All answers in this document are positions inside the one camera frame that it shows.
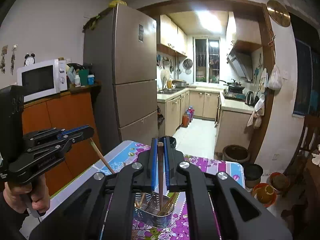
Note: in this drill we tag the perforated metal utensil holder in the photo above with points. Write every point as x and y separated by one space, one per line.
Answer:
160 221

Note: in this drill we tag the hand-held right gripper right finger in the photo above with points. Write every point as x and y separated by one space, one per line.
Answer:
167 165

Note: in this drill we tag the orange wooden cabinet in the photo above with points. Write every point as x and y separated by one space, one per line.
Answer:
72 120

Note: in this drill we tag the white wall switch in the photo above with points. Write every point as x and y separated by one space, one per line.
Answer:
285 74

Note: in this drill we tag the hanging metal colander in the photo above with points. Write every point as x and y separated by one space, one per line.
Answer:
188 63

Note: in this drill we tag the kitchen cabinets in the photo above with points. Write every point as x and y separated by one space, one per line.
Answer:
200 105
170 37

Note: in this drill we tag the red basin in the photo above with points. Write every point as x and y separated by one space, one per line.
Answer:
280 182

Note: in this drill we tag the hanging dreamcatcher ornament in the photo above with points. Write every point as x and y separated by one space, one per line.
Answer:
3 57
13 57

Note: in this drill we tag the black wok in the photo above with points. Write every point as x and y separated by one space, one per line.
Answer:
235 84

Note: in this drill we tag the light brown single chopstick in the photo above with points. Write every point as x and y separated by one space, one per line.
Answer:
101 156

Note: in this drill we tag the twin-bell alarm clock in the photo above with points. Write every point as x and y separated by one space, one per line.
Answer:
29 60

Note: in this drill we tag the orange oil bottle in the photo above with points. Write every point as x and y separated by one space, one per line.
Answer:
185 120

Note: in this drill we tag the grey refrigerator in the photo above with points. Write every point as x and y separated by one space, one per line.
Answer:
130 67

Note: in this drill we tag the green leafy bundle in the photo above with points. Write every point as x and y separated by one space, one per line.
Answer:
95 21

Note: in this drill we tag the upper kitchen cabinets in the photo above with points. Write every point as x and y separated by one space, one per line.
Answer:
170 37

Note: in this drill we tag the wooden dining chair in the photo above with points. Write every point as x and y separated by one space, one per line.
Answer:
308 135

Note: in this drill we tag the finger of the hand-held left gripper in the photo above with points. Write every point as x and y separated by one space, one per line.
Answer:
82 135
72 132

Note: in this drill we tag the dark window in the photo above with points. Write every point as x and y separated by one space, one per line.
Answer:
306 75

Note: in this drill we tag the dark lidded pot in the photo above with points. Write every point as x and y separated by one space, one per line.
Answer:
253 176

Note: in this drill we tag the person's left hand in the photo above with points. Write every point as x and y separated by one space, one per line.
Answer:
17 197

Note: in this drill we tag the red-capped plastic bottle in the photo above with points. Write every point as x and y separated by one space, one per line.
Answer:
190 113

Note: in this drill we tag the steel range hood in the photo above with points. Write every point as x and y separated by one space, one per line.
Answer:
240 62

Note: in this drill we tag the white hanging plastic bag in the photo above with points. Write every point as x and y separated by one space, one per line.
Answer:
274 80

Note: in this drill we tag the gas stove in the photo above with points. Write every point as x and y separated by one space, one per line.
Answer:
233 95

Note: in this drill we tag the dark brown single chopstick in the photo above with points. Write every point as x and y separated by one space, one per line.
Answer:
160 170

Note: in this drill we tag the floral striped tablecloth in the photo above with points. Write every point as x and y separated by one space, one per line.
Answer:
212 166

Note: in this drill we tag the lower kitchen cabinets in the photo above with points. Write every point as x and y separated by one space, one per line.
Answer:
200 105

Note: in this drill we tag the stove counter cabinet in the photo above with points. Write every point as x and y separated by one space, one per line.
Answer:
232 130

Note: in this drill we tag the yellow plastic bag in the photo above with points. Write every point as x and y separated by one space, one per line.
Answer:
117 3

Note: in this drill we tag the person's left forearm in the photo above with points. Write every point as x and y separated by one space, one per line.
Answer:
7 222

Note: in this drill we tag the black hanging bag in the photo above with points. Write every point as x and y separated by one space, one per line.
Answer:
160 117

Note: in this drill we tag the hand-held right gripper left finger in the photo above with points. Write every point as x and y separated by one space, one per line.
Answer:
150 165

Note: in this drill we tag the steel electric kettle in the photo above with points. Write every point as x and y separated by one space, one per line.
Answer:
249 98

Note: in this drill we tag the hanging kitchen towel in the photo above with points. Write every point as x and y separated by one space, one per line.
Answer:
256 117

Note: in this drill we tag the crumpled white cloth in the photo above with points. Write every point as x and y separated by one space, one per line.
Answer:
316 155

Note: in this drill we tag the brown ceramic crock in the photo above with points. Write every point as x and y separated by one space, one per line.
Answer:
235 155

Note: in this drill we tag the gold round wall clock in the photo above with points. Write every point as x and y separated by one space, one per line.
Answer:
278 13

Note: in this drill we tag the barred kitchen window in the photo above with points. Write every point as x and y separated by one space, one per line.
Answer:
206 60

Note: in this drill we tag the bunch of wooden chopsticks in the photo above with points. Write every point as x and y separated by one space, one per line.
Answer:
141 201

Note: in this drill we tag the white microwave oven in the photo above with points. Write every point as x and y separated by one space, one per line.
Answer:
37 80

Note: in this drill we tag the small white bottle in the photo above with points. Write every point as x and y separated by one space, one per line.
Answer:
77 80

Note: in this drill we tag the orange plastic basin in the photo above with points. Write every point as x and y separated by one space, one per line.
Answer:
263 196

